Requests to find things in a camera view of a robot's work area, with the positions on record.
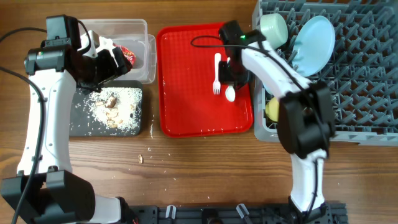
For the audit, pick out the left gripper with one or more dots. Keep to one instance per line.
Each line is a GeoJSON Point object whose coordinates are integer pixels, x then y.
{"type": "Point", "coordinates": [111, 71]}

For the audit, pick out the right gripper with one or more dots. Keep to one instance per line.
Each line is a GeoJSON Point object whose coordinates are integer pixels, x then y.
{"type": "Point", "coordinates": [225, 78]}

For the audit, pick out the white plastic fork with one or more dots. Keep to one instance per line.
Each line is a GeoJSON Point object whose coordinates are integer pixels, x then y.
{"type": "Point", "coordinates": [216, 83]}

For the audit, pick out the white plastic spoon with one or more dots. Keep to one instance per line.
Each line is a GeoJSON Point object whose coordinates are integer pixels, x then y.
{"type": "Point", "coordinates": [230, 93]}

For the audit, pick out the white napkin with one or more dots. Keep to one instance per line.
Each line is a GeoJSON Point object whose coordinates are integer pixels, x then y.
{"type": "Point", "coordinates": [105, 44]}

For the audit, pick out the red snack wrapper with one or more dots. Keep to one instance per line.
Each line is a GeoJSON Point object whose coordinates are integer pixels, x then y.
{"type": "Point", "coordinates": [131, 57]}

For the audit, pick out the yellow plastic cup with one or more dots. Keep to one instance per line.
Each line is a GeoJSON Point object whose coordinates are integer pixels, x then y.
{"type": "Point", "coordinates": [272, 109]}

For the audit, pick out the mint green bowl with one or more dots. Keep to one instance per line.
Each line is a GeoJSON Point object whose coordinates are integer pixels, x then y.
{"type": "Point", "coordinates": [274, 28]}

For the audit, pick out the large light blue plate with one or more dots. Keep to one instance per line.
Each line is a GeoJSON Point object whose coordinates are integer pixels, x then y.
{"type": "Point", "coordinates": [314, 46]}

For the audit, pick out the small light blue bowl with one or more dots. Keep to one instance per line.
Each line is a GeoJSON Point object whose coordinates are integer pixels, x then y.
{"type": "Point", "coordinates": [268, 90]}

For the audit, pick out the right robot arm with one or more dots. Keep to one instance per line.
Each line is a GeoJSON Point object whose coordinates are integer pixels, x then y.
{"type": "Point", "coordinates": [306, 118]}

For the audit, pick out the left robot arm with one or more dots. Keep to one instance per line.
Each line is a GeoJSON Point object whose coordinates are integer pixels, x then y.
{"type": "Point", "coordinates": [45, 189]}

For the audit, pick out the grey dishwasher rack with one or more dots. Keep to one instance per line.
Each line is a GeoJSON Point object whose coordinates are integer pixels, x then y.
{"type": "Point", "coordinates": [362, 71]}

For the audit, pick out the food scraps and rice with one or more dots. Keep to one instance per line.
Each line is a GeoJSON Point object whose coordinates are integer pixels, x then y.
{"type": "Point", "coordinates": [113, 109]}

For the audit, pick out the black plastic tray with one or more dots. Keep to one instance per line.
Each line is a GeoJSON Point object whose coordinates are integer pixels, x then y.
{"type": "Point", "coordinates": [109, 109]}

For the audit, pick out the red serving tray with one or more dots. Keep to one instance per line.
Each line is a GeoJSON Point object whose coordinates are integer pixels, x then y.
{"type": "Point", "coordinates": [188, 107]}

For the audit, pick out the clear plastic bin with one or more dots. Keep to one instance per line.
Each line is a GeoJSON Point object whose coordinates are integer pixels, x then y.
{"type": "Point", "coordinates": [133, 35]}

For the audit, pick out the peanut crumb on table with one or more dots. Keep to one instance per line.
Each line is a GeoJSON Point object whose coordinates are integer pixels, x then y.
{"type": "Point", "coordinates": [140, 158]}

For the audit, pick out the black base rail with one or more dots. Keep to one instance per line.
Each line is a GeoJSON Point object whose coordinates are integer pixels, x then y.
{"type": "Point", "coordinates": [328, 213]}

